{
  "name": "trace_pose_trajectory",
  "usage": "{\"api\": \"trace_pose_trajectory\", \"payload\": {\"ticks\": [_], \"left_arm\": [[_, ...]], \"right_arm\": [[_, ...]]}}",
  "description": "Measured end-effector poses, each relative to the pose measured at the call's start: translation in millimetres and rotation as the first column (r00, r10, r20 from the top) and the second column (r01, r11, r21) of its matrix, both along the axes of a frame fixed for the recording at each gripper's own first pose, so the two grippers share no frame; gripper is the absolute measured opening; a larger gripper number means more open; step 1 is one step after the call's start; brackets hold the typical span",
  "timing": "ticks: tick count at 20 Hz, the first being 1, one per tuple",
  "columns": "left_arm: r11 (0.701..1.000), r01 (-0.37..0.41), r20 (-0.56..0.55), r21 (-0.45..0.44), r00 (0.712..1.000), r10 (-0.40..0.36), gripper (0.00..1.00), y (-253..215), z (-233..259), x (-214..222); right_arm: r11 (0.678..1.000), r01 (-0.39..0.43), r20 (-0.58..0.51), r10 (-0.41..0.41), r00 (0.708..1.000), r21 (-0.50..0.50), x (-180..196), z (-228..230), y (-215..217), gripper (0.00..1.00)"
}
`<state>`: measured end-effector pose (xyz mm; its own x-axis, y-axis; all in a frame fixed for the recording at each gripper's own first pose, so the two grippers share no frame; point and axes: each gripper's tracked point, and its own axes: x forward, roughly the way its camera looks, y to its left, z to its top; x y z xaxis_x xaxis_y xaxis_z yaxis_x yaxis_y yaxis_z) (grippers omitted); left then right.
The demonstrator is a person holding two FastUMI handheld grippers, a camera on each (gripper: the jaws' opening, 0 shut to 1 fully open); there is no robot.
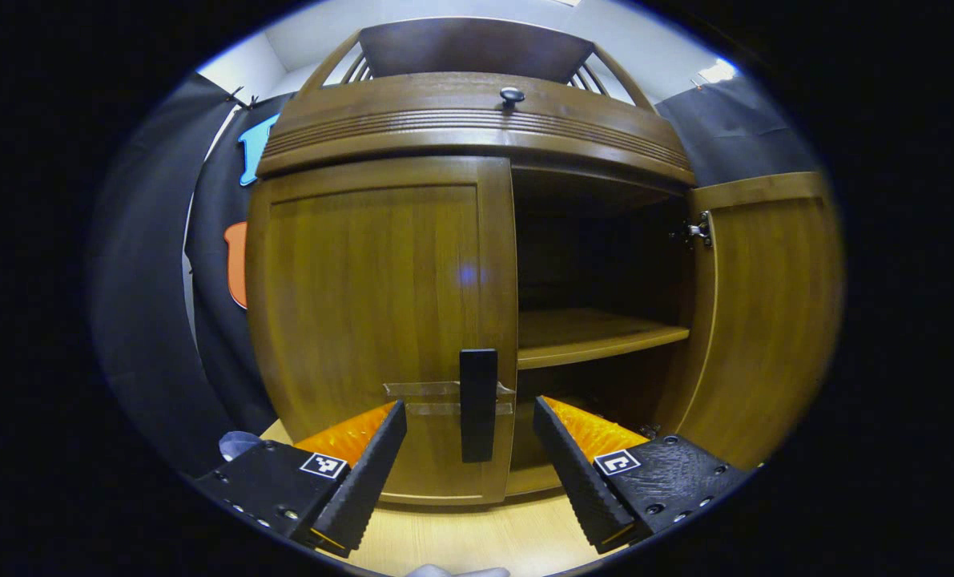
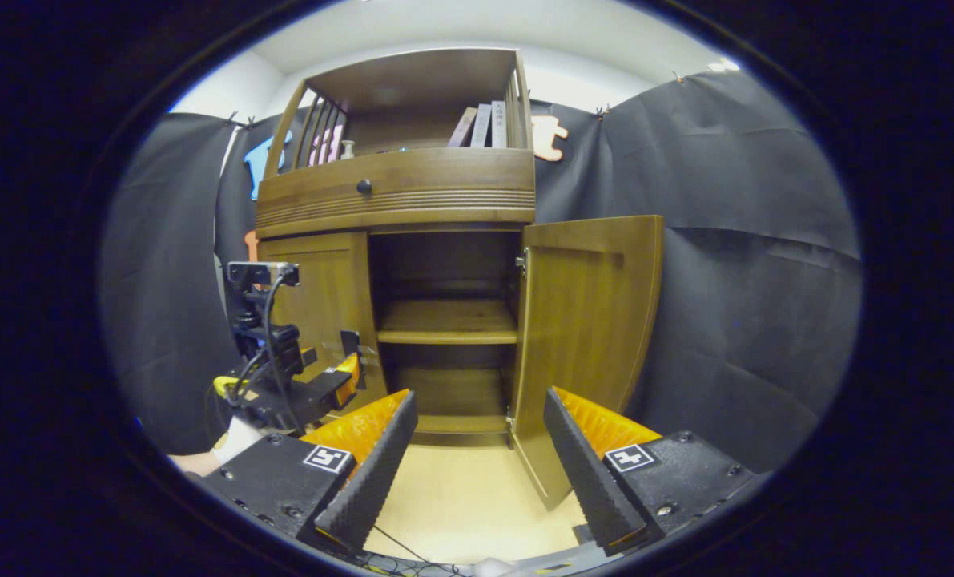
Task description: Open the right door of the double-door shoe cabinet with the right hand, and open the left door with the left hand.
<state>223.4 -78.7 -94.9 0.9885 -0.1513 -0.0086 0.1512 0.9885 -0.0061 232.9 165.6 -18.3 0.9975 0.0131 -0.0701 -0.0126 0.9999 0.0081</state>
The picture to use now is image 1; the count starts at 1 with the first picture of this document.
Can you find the black drawer knob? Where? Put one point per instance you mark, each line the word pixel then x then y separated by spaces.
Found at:
pixel 512 96

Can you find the black backdrop cloth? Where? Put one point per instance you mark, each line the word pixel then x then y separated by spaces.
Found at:
pixel 148 280

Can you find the wooden double-door shoe cabinet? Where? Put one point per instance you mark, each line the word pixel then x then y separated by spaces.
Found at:
pixel 589 332

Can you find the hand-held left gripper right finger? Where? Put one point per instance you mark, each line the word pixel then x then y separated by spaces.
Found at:
pixel 577 481

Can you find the wooden shoe cabinet door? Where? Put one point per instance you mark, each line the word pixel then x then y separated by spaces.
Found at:
pixel 765 320
pixel 364 304

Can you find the wooden cabinet drawer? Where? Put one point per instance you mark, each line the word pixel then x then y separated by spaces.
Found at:
pixel 412 120

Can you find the penguin plush toy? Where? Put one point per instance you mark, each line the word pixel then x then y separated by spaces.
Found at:
pixel 240 443

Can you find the ceiling light panel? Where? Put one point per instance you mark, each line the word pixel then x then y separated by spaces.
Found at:
pixel 717 70

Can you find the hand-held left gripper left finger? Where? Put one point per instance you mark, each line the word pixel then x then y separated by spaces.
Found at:
pixel 364 481

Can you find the metal door hinge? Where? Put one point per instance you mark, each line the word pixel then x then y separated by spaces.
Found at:
pixel 697 231

